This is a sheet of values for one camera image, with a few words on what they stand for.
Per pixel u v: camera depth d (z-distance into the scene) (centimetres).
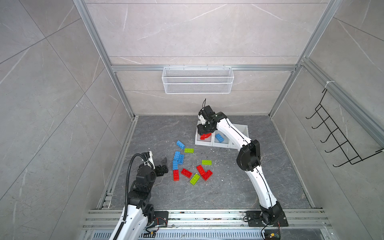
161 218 73
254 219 72
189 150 99
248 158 62
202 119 82
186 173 88
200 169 89
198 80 101
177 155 96
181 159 93
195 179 86
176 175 86
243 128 105
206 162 93
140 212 55
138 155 61
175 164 91
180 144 100
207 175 88
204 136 106
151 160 70
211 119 74
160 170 72
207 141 101
